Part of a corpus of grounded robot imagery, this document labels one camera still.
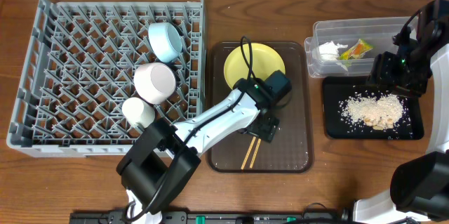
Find yellow plate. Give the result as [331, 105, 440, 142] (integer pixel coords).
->
[224, 43, 286, 88]

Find food scraps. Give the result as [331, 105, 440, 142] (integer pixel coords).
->
[337, 93, 410, 133]

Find yellow orange snack wrapper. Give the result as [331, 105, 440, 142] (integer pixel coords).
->
[340, 39, 373, 60]

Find wooden chopstick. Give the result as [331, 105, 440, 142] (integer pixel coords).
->
[249, 138, 261, 169]
[241, 136, 256, 170]

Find white tissue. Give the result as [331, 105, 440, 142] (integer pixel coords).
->
[318, 41, 348, 71]

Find pink bowl with food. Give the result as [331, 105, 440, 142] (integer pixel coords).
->
[133, 62, 176, 104]

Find light blue bowl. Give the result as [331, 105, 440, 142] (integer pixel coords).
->
[148, 22, 182, 63]

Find pale green cup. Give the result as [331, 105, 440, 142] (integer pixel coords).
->
[122, 97, 156, 128]

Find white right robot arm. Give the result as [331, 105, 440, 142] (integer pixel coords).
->
[351, 0, 448, 223]

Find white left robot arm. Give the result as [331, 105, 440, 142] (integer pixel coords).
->
[116, 70, 292, 223]

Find clear plastic waste bin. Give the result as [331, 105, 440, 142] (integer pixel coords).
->
[304, 17, 408, 78]

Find grey dishwasher rack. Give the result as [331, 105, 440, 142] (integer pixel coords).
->
[6, 0, 206, 157]

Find dark brown serving tray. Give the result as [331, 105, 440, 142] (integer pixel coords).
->
[206, 41, 314, 173]

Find black plastic tray bin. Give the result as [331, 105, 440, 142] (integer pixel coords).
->
[322, 77, 424, 140]

